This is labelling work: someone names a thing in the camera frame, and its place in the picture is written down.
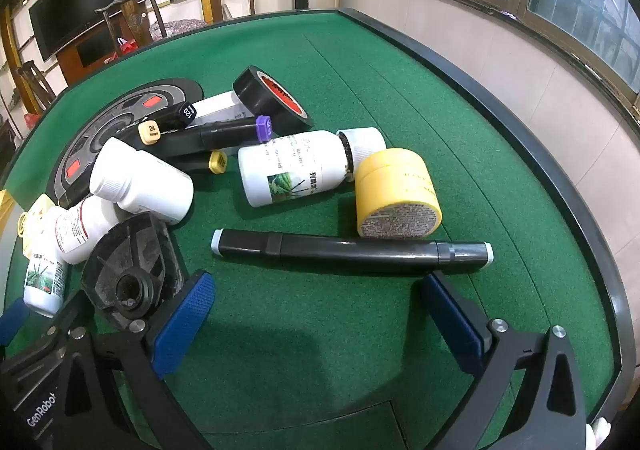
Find wooden chair curved back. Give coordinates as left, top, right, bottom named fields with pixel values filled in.
left=94, top=0, right=169, bottom=56

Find black marker purple cap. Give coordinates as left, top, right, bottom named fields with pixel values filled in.
left=150, top=115, right=274, bottom=157

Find black tape roll red core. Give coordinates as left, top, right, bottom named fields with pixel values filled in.
left=233, top=65, right=314, bottom=137

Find yellow jar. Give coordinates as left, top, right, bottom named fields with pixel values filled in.
left=354, top=148, right=444, bottom=239

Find white bottle red label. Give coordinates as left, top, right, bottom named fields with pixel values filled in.
left=54, top=196, right=122, bottom=266

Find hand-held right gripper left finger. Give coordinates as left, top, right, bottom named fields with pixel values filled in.
left=55, top=270, right=217, bottom=450

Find large plain white bottle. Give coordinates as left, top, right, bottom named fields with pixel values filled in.
left=88, top=137, right=195, bottom=227

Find black marker yellow cap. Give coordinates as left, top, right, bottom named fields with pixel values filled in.
left=162, top=150, right=230, bottom=176

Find round grey table control panel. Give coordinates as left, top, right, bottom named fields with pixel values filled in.
left=52, top=77, right=206, bottom=209

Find small white bottle plant label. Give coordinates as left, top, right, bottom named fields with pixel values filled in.
left=22, top=250, right=70, bottom=319

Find brown television cabinet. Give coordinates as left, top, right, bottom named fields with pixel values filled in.
left=55, top=15, right=126, bottom=87

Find person's right hand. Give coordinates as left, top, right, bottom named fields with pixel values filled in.
left=585, top=417, right=612, bottom=450

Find black plastic disc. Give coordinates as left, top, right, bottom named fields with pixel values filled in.
left=80, top=211, right=189, bottom=332

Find dark wooden chair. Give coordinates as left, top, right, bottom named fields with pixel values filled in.
left=14, top=60, right=57, bottom=117

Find white bottle under tape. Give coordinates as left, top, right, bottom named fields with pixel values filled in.
left=192, top=90, right=251, bottom=127

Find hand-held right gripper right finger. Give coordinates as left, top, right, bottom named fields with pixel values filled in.
left=421, top=272, right=590, bottom=450

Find floral cloth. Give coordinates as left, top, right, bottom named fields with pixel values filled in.
left=149, top=19, right=207, bottom=39

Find long black marker grey ends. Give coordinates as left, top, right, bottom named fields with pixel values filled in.
left=211, top=228, right=496, bottom=277

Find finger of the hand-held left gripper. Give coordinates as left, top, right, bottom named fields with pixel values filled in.
left=0, top=297, right=30, bottom=348

